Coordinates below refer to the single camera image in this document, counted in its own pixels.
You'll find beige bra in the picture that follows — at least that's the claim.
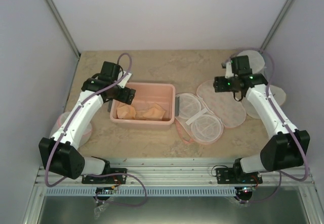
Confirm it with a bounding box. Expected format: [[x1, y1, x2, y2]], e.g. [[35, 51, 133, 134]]
[[116, 104, 166, 121]]

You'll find pink plastic bin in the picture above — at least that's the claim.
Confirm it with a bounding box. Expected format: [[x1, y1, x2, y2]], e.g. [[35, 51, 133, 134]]
[[110, 82, 176, 130]]

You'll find floral bra laundry bag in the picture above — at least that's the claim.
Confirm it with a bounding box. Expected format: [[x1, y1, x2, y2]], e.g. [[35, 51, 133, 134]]
[[175, 80, 247, 145]]

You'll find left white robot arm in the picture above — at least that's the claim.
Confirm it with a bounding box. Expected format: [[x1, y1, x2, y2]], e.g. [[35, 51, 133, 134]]
[[38, 62, 135, 183]]

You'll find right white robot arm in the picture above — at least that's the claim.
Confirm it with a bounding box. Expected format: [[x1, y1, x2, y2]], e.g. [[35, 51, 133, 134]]
[[213, 56, 310, 183]]

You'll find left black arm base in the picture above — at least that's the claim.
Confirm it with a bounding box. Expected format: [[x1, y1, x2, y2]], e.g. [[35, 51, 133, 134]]
[[82, 168, 127, 185]]

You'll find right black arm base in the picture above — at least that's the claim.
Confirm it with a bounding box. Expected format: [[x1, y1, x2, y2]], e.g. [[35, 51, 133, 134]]
[[215, 167, 263, 185]]

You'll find blue-trimmed cylindrical laundry bag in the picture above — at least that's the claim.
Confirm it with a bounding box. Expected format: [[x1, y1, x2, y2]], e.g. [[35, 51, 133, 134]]
[[230, 49, 265, 80]]

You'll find beige-trimmed cylindrical laundry bag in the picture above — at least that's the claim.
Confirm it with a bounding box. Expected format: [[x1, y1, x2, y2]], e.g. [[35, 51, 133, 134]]
[[241, 85, 287, 119]]

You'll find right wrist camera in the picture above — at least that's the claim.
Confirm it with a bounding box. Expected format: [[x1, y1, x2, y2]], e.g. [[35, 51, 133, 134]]
[[221, 59, 234, 78]]

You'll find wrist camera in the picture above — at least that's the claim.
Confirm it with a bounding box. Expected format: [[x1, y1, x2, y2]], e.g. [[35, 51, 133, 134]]
[[117, 72, 132, 88], [221, 59, 234, 78]]

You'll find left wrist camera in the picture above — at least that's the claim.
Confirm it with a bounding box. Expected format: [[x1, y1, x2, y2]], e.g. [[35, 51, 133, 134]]
[[117, 72, 132, 88]]

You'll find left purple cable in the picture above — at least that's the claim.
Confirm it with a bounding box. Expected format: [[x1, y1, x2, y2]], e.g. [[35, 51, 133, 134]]
[[44, 53, 149, 208]]

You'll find aluminium mounting rail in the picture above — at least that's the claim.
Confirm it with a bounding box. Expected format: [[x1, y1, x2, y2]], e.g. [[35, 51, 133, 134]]
[[34, 158, 315, 187]]

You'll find blue slotted cable duct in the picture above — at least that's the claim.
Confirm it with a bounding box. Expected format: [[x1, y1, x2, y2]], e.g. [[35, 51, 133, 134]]
[[46, 186, 236, 197]]

